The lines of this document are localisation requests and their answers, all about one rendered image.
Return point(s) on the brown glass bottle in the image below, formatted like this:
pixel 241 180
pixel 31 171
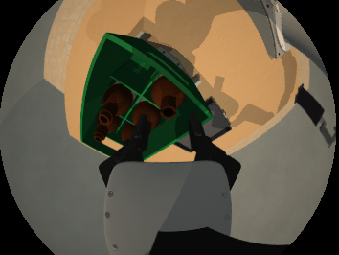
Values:
pixel 116 101
pixel 151 111
pixel 127 130
pixel 103 129
pixel 171 96

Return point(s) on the green crate with dividers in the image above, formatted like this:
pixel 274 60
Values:
pixel 134 69

